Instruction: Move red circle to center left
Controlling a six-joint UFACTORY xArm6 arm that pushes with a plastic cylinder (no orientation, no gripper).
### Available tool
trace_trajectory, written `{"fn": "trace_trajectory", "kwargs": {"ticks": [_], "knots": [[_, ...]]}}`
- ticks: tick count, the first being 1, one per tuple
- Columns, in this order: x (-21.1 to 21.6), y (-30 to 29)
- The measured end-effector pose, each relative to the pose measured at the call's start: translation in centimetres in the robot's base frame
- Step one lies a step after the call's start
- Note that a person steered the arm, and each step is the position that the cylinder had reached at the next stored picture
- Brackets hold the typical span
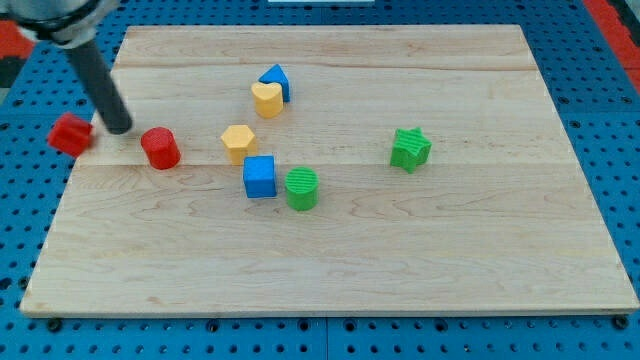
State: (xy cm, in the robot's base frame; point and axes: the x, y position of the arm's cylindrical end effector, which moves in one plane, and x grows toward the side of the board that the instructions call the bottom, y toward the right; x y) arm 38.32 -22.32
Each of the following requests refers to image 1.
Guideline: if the green star block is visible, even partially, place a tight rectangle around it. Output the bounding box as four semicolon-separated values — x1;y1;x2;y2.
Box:
390;127;432;174

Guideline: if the grey robot arm end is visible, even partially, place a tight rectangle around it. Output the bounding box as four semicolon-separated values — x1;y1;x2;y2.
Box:
1;0;120;49

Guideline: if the yellow heart block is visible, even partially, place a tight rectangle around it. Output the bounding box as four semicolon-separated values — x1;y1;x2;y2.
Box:
251;82;284;119

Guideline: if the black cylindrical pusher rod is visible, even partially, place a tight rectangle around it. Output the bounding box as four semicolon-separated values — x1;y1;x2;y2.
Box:
65;40;133;135

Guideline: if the blue cube block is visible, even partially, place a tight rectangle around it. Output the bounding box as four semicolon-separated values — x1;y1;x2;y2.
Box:
243;155;277;198

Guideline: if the blue triangle block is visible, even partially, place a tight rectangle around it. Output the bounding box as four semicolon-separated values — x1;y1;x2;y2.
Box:
258;64;290;103

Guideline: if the red cylinder block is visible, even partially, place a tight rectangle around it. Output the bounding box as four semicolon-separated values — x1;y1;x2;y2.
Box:
140;127;181;170

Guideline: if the red star block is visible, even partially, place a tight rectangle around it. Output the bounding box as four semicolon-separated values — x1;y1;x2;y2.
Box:
47;112;93;158

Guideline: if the wooden board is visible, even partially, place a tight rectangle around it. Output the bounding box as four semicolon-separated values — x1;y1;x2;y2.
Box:
20;25;639;318

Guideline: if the yellow hexagon block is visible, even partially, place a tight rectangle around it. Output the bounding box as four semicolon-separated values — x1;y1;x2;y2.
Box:
221;125;258;165

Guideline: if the green cylinder block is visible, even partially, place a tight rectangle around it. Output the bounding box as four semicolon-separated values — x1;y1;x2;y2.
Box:
285;167;319;211

